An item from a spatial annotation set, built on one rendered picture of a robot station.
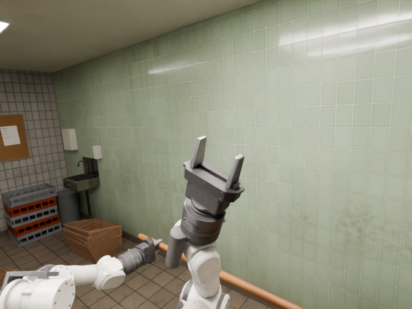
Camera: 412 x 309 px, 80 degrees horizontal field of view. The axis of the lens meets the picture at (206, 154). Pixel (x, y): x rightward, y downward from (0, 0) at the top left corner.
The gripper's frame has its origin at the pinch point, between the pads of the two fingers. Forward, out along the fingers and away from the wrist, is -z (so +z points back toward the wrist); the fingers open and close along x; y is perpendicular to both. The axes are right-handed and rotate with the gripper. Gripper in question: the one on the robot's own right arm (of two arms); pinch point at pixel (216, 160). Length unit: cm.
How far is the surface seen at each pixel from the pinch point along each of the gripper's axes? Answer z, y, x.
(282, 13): -34, 161, 61
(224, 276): 59, 24, -2
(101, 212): 285, 140, 256
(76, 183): 223, 113, 274
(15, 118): 174, 99, 421
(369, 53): -22, 155, -3
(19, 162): 241, 86, 395
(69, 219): 315, 110, 302
